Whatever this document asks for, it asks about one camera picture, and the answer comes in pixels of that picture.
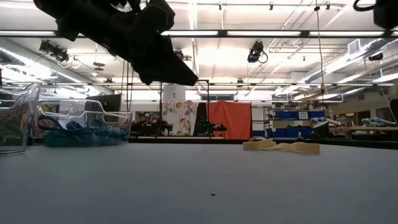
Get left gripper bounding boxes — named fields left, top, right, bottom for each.
left=102, top=0, right=199, bottom=87

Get dark navy rubber band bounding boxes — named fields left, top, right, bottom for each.
left=37, top=114, right=100, bottom=134

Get floral cloth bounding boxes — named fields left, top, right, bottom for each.
left=161, top=100, right=200, bottom=137

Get black monitor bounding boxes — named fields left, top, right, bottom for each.
left=85, top=93, right=123, bottom=113

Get orange cloth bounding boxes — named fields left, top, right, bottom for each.
left=205, top=100, right=252, bottom=140

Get clear plastic basket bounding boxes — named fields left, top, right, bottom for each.
left=35, top=98, right=134, bottom=147
left=0, top=82, right=42, bottom=156

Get black overhead light bar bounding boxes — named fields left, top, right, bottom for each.
left=0, top=29, right=398, bottom=39

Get blue storage bin shelf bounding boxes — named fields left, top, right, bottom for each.
left=251, top=105, right=327, bottom=138

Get colourful poster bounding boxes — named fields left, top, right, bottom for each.
left=23, top=101, right=60, bottom=131

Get white ceiling vent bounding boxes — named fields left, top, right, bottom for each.
left=347, top=38, right=362, bottom=55

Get wooden workbench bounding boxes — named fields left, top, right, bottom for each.
left=328, top=125, right=398, bottom=133

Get grey background robot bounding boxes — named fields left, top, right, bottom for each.
left=361, top=116, right=398, bottom=127

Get hanging ropes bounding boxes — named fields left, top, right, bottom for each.
left=120, top=58, right=135, bottom=112

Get black stand frame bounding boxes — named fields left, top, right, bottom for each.
left=159, top=78, right=210, bottom=136

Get black ceiling rail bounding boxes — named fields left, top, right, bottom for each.
left=0, top=82, right=398, bottom=87

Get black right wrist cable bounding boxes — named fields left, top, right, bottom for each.
left=353, top=0, right=377, bottom=12

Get yellow hanging cable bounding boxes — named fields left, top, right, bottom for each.
left=378, top=84, right=398, bottom=124

